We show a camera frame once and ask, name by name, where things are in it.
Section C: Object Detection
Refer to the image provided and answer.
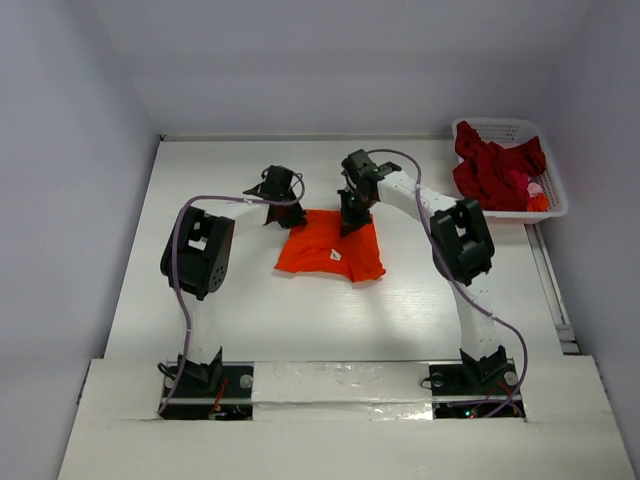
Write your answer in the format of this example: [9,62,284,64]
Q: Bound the orange t shirt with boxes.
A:
[274,209,386,283]

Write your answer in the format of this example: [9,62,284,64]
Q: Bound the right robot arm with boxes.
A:
[338,150,507,392]

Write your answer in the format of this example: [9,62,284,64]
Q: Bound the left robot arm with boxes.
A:
[159,165,307,395]

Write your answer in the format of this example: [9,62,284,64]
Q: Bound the dark red t shirt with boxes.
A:
[453,121,547,212]

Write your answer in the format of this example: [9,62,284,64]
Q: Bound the white plastic basket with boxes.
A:
[452,117,569,224]

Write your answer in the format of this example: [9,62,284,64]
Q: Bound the pink cloth in basket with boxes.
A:
[510,170,543,199]

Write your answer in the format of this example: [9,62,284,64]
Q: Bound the small orange cloth in basket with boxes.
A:
[527,193,550,213]

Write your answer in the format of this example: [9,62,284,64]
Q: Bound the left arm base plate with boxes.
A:
[160,363,254,421]

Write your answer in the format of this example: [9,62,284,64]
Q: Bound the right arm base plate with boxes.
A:
[420,361,525,420]

